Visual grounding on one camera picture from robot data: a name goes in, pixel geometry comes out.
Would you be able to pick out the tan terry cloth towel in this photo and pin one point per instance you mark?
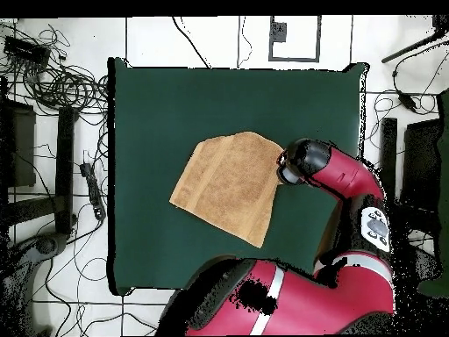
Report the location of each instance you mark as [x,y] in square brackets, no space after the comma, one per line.
[228,186]

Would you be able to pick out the black power adapter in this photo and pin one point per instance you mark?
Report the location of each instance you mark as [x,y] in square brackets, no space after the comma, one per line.
[407,100]

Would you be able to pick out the black tripod rod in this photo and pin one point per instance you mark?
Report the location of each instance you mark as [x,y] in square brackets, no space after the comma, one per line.
[403,52]

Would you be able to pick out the grey square frame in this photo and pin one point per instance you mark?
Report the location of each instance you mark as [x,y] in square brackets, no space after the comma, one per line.
[294,59]

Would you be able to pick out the dark grey square tag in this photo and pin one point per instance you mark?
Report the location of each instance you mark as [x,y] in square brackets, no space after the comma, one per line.
[279,32]

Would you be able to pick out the dark green table cloth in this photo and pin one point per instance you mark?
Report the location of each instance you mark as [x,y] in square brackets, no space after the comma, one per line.
[158,123]

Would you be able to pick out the black electronics box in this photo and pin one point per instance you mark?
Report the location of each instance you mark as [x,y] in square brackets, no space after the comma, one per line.
[26,52]

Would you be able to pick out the black metal stand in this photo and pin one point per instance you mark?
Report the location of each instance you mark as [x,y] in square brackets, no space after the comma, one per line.
[421,147]
[65,158]

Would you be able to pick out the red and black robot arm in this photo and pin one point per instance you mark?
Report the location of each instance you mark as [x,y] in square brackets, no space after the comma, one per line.
[315,298]

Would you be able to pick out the black power strip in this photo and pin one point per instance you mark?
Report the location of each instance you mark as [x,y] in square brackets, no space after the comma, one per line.
[94,191]

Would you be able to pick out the grey pedestal leg round foot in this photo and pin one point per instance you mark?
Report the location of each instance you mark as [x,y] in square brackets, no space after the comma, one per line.
[45,244]
[426,261]

